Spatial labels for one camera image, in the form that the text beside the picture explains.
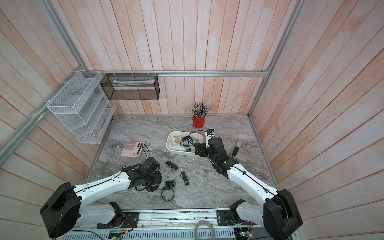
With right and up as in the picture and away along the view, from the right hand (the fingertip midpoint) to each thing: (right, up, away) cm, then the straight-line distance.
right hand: (201, 142), depth 84 cm
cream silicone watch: (-16, 0, +20) cm, 25 cm away
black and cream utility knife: (+27, -3, +15) cm, 31 cm away
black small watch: (-17, -23, -2) cm, 29 cm away
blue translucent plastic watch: (-12, -3, +16) cm, 20 cm away
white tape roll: (0, -38, -13) cm, 40 cm away
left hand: (-24, -23, 0) cm, 33 cm away
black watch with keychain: (-19, -15, +8) cm, 25 cm away
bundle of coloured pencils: (0, +21, +18) cm, 27 cm away
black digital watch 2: (-19, -29, -3) cm, 34 cm away
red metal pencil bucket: (0, +12, +29) cm, 32 cm away
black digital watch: (-9, 0, +18) cm, 20 cm away
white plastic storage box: (-1, +2, +17) cm, 17 cm away
